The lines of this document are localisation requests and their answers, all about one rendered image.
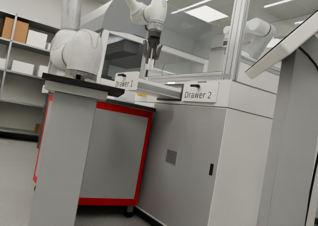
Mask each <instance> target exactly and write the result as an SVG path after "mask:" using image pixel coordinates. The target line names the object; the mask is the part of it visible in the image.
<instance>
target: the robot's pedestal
mask: <svg viewBox="0 0 318 226"><path fill-rule="evenodd" d="M44 89H46V90H48V91H50V92H52V93H54V95H53V101H52V106H51V111H50V116H49V121H48V126H47V131H46V136H45V141H44V147H43V152H42V157H41V162H40V167H39V172H38V177H37V182H36V187H35V193H34V198H33V203H32V208H31V213H30V218H29V223H28V225H27V226H74V223H75V218H76V213H77V208H78V202H79V198H80V191H81V186H82V180H83V175H84V170H85V165H86V160H87V155H88V148H89V143H90V138H91V132H92V127H93V122H94V117H95V112H96V107H97V101H101V102H105V101H106V100H107V95H108V92H107V91H102V90H96V89H90V88H85V87H80V86H75V85H70V84H65V83H60V82H55V81H48V80H46V81H45V86H44ZM24 226H26V225H24Z"/></svg>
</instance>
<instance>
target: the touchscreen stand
mask: <svg viewBox="0 0 318 226"><path fill-rule="evenodd" d="M300 47H301V48H302V49H303V50H304V51H306V52H307V53H308V54H309V55H310V57H311V58H312V59H313V60H314V61H315V63H316V64H317V65H318V48H314V47H308V46H300ZM317 138H318V70H317V69H316V67H315V65H314V64H313V63H312V61H311V60H310V59H309V58H308V57H307V56H306V55H305V54H304V53H303V52H302V51H301V50H300V49H299V48H297V49H296V50H295V51H294V53H293V54H291V55H290V56H288V57H287V58H285V59H284V60H282V64H281V70H280V77H279V83H278V89H277V95H276V102H275V108H274V116H273V122H272V129H271V135H270V141H269V147H268V153H267V160H266V166H265V174H264V181H263V186H262V193H261V199H260V205H259V212H258V218H257V224H256V226H305V220H306V213H307V207H308V200H309V191H310V185H311V178H312V172H313V165H314V158H315V152H316V145H317Z"/></svg>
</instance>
